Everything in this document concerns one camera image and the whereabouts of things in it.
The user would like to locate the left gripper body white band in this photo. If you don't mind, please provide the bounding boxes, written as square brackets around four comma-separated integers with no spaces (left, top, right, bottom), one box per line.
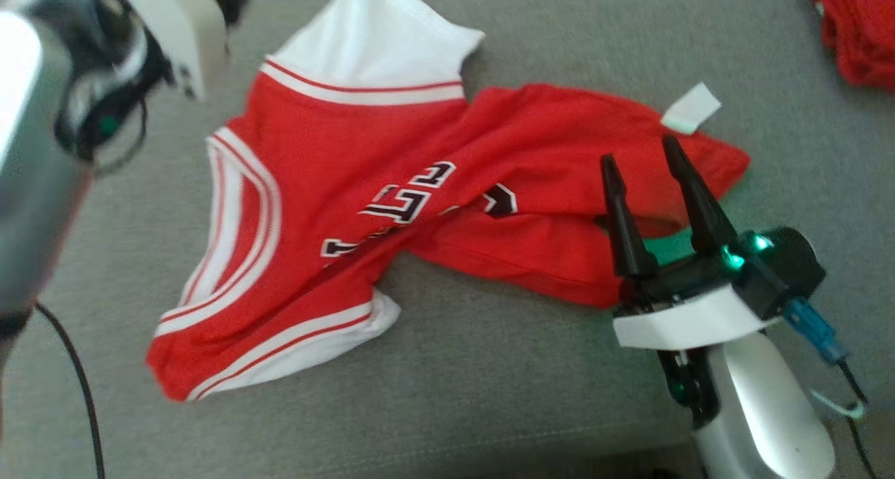
[28,0,228,162]

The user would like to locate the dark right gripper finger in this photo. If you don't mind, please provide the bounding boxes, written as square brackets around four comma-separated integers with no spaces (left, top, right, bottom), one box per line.
[600,154,658,278]
[662,135,738,255]

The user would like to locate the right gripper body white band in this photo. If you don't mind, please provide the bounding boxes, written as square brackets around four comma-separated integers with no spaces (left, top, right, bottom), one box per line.
[613,252,780,427]

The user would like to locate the right camera cable blue plug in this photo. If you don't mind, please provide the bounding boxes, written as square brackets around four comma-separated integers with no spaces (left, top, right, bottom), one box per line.
[783,297,878,479]

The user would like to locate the red and white basketball jersey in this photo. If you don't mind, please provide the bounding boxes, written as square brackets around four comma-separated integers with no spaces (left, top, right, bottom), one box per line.
[145,0,752,403]

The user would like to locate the large grey sofa seat cushion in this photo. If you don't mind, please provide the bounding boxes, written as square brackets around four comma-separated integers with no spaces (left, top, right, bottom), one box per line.
[0,0,895,479]

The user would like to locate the red Bulls 23 shorts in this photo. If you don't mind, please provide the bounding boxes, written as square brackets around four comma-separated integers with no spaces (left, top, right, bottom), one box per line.
[811,0,895,92]

